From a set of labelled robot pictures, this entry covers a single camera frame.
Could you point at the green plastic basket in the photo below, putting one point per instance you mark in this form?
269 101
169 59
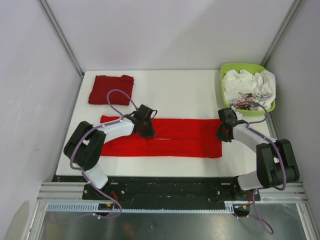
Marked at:
252 68

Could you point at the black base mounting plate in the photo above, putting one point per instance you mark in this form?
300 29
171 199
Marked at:
178 192

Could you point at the bright red kungfu t-shirt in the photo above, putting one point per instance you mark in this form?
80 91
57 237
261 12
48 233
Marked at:
174 137

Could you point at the white cable duct rail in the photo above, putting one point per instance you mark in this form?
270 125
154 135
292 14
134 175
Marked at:
99 207

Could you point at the white printed t-shirt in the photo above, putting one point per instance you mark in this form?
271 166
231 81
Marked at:
250 92

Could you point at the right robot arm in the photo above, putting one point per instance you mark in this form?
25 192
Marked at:
276 164

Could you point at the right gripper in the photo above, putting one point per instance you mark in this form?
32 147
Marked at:
219 135

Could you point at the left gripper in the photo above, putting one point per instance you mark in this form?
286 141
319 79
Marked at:
151 133

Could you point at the folded dark red shirt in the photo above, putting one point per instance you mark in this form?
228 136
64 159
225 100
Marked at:
103 84

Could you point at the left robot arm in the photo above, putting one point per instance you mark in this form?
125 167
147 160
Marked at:
84 147

